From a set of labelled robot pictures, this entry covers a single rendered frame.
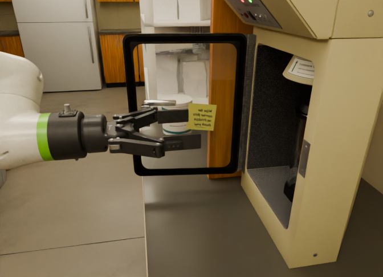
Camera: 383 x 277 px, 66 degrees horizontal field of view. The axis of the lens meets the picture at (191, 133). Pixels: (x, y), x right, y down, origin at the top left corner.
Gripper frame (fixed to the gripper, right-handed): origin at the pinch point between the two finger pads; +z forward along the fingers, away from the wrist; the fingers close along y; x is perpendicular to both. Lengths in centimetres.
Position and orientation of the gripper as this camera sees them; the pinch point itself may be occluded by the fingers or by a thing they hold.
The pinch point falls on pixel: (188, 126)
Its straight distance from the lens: 61.2
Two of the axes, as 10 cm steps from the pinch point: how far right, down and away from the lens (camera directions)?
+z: 9.8, -0.7, 1.6
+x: 0.0, 9.1, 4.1
